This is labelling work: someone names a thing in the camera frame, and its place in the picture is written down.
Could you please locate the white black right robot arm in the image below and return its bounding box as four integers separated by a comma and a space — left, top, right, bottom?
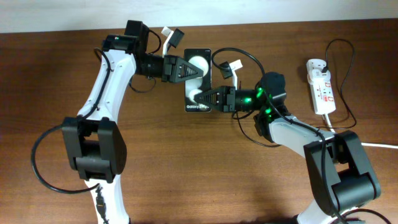
194, 72, 381, 223

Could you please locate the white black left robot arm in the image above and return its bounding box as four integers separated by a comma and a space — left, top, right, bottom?
62, 21, 203, 223

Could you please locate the black Galaxy flip phone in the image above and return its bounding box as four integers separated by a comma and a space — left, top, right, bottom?
184, 48, 211, 113

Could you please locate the white power strip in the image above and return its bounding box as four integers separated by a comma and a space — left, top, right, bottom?
306, 58, 336, 115

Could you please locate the black charger cable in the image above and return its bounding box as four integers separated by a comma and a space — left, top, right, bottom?
233, 39, 358, 148

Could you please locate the white power strip cord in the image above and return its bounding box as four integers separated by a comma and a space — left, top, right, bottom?
323, 113, 398, 150

